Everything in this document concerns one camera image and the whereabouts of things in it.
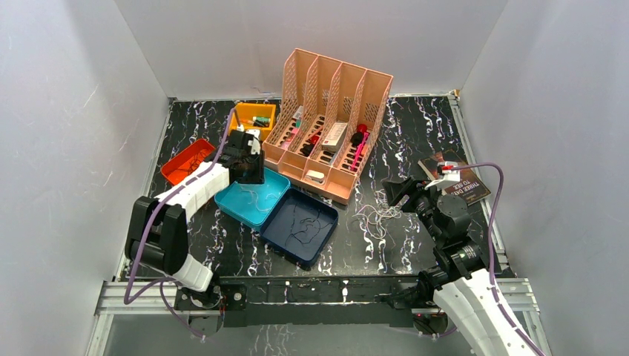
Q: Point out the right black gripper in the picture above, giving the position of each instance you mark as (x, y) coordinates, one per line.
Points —
(415, 188)

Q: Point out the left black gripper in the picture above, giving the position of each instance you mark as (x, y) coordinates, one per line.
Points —
(250, 167)

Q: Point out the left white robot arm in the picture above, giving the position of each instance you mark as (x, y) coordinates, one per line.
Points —
(157, 235)

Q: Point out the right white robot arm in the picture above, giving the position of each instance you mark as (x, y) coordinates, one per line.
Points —
(462, 283)

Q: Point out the teal plastic tray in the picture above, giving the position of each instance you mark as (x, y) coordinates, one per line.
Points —
(251, 204)

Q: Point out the markers in yellow bin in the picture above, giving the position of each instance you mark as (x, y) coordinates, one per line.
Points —
(258, 121)

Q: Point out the yellow plastic bin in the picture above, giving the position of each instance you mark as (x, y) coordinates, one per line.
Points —
(245, 110)

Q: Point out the orange plastic tray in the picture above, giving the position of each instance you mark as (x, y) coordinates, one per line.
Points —
(186, 162)

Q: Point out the white stapler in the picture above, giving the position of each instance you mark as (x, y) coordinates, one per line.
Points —
(315, 176)

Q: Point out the pink pen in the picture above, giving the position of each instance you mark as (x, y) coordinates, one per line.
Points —
(358, 155)

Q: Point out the red black bottle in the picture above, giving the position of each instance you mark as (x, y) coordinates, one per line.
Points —
(359, 135)

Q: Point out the dark blue plastic tray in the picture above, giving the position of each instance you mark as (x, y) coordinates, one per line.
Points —
(299, 227)

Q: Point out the brown book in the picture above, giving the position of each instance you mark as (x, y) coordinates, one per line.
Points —
(470, 187)

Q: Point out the white pink box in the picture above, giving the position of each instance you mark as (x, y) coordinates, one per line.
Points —
(335, 137)

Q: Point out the peach file organizer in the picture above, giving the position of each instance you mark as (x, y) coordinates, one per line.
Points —
(317, 92)

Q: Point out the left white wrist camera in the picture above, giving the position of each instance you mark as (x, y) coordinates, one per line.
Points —
(252, 143)

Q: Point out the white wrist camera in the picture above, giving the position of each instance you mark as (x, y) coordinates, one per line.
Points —
(447, 175)
(252, 143)

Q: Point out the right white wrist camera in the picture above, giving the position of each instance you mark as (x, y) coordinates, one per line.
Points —
(447, 175)

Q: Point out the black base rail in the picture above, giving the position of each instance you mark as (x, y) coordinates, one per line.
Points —
(332, 300)

